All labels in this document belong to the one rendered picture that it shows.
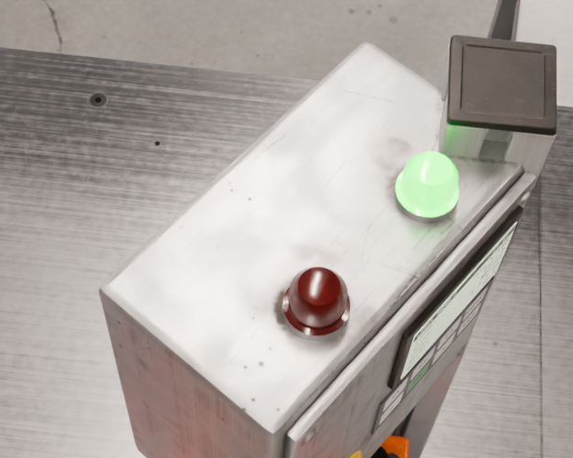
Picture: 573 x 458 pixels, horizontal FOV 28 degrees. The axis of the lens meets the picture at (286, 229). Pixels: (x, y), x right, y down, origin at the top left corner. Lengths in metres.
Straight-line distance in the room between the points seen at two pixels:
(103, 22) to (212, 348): 2.05
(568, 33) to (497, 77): 0.93
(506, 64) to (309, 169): 0.09
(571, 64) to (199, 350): 1.00
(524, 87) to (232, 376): 0.17
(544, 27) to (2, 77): 0.63
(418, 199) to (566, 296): 0.76
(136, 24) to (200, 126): 1.20
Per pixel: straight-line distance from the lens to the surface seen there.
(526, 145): 0.48
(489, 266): 0.51
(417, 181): 0.45
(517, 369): 1.16
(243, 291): 0.45
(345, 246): 0.46
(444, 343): 0.56
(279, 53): 2.40
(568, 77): 1.37
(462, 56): 0.49
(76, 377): 1.14
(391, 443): 0.72
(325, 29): 2.44
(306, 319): 0.43
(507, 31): 2.05
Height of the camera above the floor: 1.87
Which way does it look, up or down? 60 degrees down
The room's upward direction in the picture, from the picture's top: 4 degrees clockwise
